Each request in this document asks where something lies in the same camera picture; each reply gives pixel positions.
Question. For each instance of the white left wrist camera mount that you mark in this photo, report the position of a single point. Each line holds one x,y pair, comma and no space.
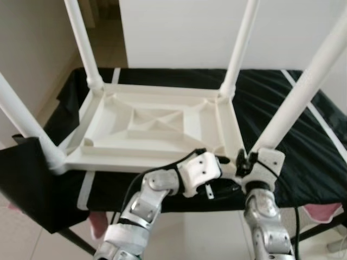
200,170

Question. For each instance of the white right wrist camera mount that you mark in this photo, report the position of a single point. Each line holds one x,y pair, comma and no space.
268,162

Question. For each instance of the pink cloth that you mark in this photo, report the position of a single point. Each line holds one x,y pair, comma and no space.
322,211
98,225

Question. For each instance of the white plastic table top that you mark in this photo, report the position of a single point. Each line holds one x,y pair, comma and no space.
152,119

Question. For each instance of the black metal table leg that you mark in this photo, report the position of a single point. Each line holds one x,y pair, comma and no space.
322,227
77,241

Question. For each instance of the white round floor base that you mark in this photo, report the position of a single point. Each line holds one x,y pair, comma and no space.
337,241

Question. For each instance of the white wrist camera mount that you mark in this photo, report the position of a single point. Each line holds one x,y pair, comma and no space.
200,170
268,162

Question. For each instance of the white plastic table leg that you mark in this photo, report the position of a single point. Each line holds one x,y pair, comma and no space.
241,49
30,130
81,43
301,81

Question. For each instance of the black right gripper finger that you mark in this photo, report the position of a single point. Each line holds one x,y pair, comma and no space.
240,160

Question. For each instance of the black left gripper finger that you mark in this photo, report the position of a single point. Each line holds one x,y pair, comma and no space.
223,160
225,189

